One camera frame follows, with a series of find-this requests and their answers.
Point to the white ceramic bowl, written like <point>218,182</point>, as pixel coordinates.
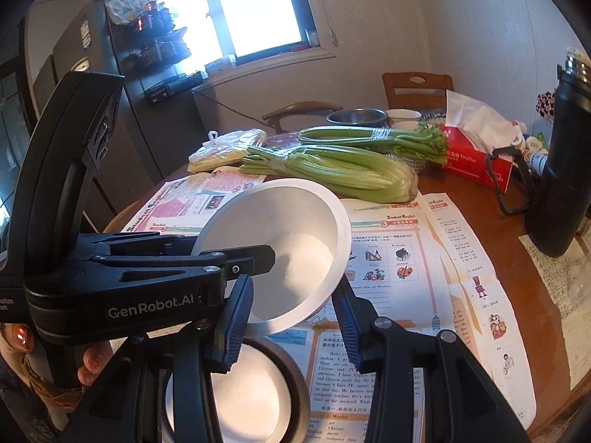
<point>404,117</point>

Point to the steel pot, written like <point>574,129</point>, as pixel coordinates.
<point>355,117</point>

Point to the newspaper with cartoon figures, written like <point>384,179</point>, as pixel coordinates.
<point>485,295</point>

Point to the window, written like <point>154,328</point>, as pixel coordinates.
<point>258,4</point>

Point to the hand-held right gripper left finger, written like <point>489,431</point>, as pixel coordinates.
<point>235,327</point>

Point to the grey refrigerator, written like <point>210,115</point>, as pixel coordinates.
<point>152,147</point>

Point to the black power strip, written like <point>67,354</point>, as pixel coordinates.
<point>173,87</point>

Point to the patterned plastic bag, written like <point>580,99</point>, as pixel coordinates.
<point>127,9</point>

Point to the large newspaper with orange border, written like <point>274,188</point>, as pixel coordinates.
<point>397,235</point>

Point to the thick celery bunch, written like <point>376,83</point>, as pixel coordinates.
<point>332,173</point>

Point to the newspaper with pink front page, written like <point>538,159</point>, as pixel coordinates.
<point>184,198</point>

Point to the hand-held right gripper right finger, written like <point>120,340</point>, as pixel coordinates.
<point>346,327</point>

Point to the dark floral patterned item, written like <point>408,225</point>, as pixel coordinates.
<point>545,105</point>

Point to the red tissue box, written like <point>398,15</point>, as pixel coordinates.
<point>471,161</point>

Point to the black thermos flask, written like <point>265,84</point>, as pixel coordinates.
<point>563,170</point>

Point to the small dark box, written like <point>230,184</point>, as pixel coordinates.
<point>311,38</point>

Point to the leafy celery bunch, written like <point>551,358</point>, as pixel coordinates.
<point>369,140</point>

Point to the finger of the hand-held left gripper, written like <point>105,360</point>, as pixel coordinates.
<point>138,243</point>
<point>231,265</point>

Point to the dark curved wooden chair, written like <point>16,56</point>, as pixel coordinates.
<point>295,110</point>

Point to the black framed glass door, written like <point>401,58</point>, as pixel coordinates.
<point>9,147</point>

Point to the steel bowl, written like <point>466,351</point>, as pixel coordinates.
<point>299,383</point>

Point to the plastic bag of yellow noodles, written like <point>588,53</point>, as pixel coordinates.
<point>226,150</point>

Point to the handwritten paper sheet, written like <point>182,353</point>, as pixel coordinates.
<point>563,295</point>

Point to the person's left hand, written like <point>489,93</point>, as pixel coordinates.
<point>92,362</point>

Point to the wooden chair with cut-out backrest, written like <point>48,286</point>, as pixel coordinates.
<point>415,90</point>

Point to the flat white box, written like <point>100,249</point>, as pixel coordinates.
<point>220,64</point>

